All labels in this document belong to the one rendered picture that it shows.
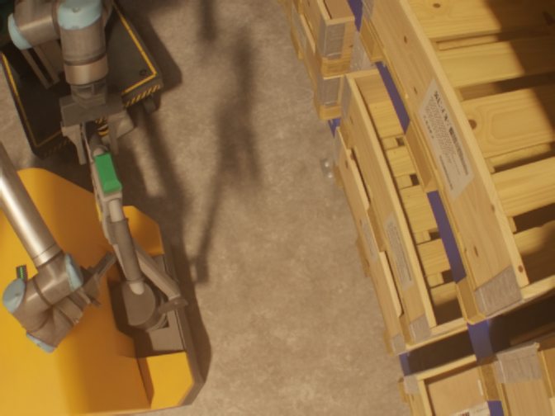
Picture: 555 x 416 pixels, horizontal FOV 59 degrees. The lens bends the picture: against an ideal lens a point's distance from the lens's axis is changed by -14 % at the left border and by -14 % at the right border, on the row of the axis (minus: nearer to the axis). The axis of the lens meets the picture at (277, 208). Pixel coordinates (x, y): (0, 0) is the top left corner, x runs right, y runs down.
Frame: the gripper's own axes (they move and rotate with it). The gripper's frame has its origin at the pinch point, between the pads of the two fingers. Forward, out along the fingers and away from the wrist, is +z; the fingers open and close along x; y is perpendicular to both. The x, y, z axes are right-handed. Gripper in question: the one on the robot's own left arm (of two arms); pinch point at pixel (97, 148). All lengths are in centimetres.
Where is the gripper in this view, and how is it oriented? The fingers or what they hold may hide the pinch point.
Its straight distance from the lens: 121.4
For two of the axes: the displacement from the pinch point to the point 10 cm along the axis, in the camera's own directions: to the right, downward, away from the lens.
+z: -0.2, 7.9, 6.1
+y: -4.6, -5.5, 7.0
